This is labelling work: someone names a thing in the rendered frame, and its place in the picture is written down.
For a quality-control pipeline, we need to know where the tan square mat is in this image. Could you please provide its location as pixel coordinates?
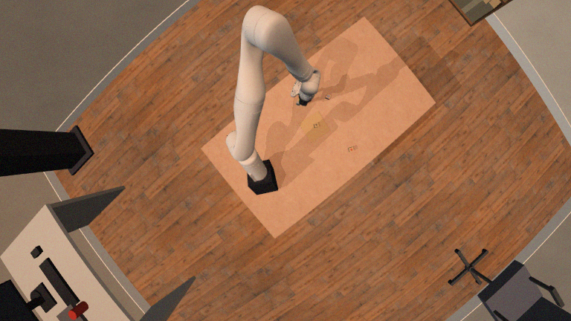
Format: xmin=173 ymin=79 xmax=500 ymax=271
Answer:
xmin=299 ymin=111 xmax=330 ymax=143

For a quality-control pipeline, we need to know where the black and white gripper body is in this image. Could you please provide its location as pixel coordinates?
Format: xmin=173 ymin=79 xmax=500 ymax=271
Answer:
xmin=291 ymin=80 xmax=313 ymax=106

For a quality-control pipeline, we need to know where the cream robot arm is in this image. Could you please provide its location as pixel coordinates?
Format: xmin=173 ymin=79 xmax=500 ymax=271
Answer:
xmin=226 ymin=5 xmax=320 ymax=181

